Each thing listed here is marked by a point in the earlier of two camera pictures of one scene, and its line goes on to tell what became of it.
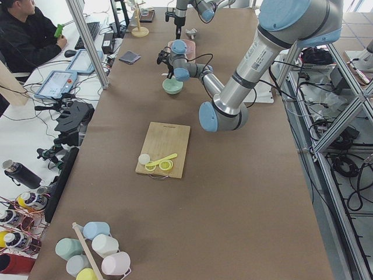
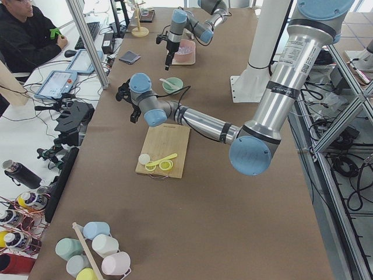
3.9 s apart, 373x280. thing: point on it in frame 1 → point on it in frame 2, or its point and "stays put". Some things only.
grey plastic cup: x=77 y=263 stays put
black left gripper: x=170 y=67 → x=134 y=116
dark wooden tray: x=147 y=15 stays put
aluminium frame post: x=74 y=7 stays put
